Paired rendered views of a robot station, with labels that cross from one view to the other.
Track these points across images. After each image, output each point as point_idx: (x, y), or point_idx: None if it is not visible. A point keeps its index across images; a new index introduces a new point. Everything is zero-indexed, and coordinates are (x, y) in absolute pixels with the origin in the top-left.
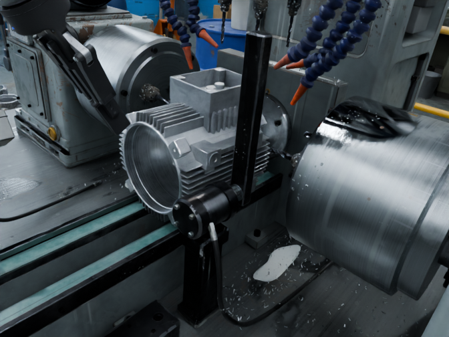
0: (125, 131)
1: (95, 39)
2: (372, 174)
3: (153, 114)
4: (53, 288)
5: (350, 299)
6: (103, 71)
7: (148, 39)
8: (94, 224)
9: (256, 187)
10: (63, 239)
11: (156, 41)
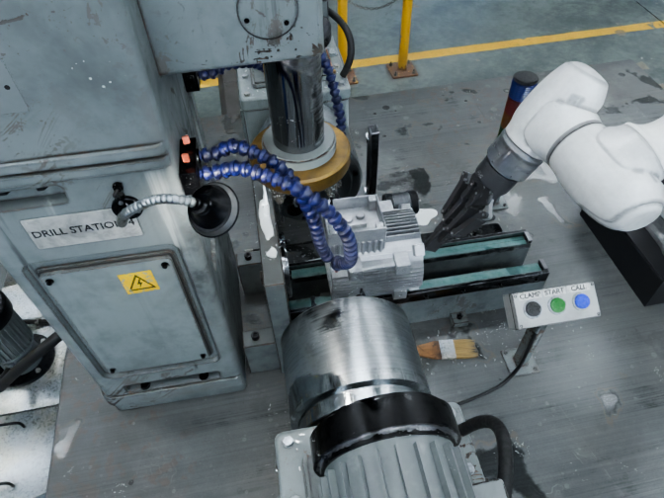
0: (421, 263)
1: (404, 369)
2: (345, 131)
3: (413, 217)
4: (481, 247)
5: (306, 225)
6: (453, 191)
7: (361, 301)
8: (449, 282)
9: (318, 260)
10: (470, 278)
11: (354, 296)
